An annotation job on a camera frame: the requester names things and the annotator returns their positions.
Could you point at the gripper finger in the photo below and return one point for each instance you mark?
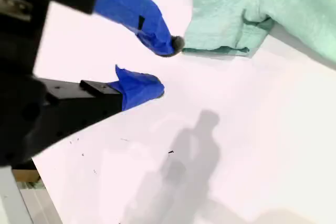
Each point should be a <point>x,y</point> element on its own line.
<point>131,6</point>
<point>92,103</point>

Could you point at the pale green T-shirt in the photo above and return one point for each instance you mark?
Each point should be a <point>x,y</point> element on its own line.
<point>223,11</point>

